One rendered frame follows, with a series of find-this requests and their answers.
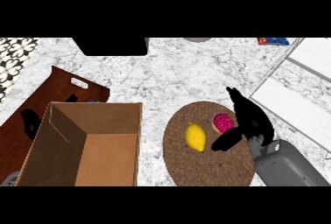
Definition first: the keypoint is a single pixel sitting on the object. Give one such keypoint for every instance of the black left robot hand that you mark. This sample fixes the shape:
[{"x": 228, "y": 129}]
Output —
[{"x": 30, "y": 124}]

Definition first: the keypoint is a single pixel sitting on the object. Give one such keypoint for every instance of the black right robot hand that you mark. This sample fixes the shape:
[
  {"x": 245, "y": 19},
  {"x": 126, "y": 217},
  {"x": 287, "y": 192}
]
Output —
[{"x": 251, "y": 119}]

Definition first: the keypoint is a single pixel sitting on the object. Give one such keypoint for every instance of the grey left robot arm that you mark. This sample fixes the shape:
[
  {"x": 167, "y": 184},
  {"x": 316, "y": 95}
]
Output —
[{"x": 9, "y": 180}]

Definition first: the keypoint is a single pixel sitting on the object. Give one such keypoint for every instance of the round brown woven placemat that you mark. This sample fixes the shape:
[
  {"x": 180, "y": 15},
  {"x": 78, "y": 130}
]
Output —
[{"x": 207, "y": 166}]

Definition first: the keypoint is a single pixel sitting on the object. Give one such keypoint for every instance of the dark brown wooden cutting board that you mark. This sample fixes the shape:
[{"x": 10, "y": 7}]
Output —
[{"x": 52, "y": 87}]

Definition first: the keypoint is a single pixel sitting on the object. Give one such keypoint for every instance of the yellow lemon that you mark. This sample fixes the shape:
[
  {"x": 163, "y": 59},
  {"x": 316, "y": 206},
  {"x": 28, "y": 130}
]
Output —
[{"x": 195, "y": 137}]

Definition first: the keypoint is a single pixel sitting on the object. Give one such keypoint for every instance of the open brown wooden drawer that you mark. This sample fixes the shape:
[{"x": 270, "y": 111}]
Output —
[{"x": 103, "y": 157}]

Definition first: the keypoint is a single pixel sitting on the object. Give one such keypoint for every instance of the black and white patterned cloth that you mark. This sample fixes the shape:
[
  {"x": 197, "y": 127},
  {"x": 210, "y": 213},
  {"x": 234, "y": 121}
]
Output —
[{"x": 12, "y": 61}]

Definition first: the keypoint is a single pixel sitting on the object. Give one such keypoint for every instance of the blue and red package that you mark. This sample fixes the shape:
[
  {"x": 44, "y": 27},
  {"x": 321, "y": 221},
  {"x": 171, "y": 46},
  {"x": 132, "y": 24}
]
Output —
[{"x": 272, "y": 40}]

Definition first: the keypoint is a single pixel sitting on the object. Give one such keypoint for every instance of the grey round object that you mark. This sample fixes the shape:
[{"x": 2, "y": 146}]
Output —
[{"x": 197, "y": 39}]

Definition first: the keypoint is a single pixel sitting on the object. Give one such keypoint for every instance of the black appliance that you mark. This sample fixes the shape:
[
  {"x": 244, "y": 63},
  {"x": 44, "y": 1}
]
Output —
[{"x": 111, "y": 46}]

